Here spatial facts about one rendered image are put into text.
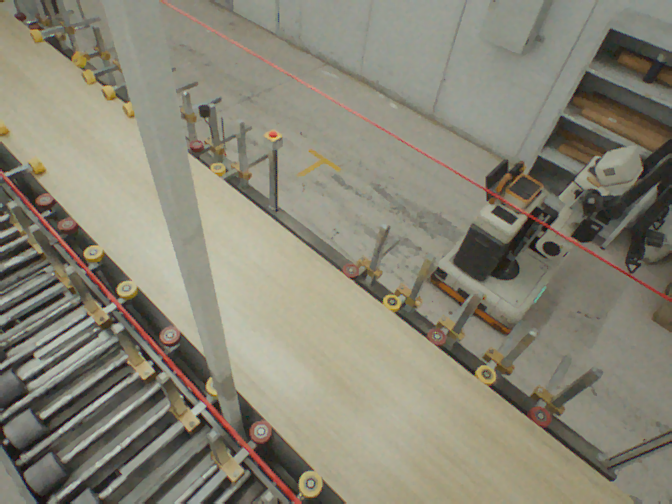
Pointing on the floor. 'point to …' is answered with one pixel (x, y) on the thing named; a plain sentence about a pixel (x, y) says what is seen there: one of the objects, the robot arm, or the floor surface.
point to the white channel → (172, 176)
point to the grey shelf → (604, 66)
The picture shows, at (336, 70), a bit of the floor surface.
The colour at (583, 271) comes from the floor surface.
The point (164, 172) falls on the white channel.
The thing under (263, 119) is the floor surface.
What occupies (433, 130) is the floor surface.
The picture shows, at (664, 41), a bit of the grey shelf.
